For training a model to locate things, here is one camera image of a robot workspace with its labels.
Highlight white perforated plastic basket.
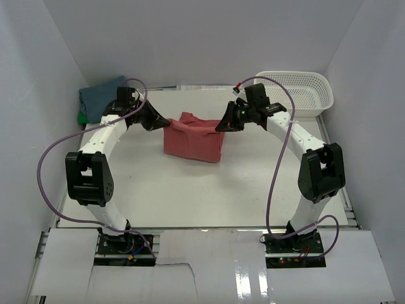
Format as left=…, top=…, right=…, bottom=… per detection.
left=254, top=71, right=334, bottom=117

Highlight red t shirt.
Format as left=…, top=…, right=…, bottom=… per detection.
left=163, top=112, right=225, bottom=163

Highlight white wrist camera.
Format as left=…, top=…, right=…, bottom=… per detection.
left=132, top=90, right=144, bottom=100
left=232, top=82, right=245, bottom=97

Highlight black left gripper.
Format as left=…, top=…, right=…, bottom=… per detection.
left=130, top=99, right=170, bottom=131

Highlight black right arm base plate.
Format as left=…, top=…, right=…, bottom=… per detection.
left=259, top=232, right=327, bottom=269

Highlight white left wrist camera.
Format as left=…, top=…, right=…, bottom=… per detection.
left=132, top=90, right=144, bottom=100

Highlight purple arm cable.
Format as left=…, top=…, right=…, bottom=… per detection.
left=234, top=75, right=341, bottom=262
left=36, top=77, right=158, bottom=260

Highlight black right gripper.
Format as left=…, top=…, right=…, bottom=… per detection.
left=215, top=101, right=256, bottom=132

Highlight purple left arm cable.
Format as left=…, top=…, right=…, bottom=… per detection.
left=36, top=77, right=158, bottom=260

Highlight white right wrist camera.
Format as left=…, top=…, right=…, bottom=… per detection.
left=232, top=82, right=245, bottom=97

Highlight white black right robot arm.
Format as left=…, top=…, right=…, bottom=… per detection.
left=215, top=83, right=346, bottom=253

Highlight folded blue t shirt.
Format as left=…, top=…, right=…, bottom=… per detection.
left=79, top=75, right=125, bottom=124

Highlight folded green t shirt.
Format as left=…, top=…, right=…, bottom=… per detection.
left=77, top=111, right=89, bottom=125

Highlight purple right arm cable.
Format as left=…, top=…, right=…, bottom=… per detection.
left=234, top=75, right=341, bottom=262

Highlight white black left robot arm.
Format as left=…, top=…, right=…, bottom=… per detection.
left=65, top=87, right=170, bottom=253

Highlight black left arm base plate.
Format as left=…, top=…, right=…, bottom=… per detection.
left=94, top=234, right=157, bottom=267

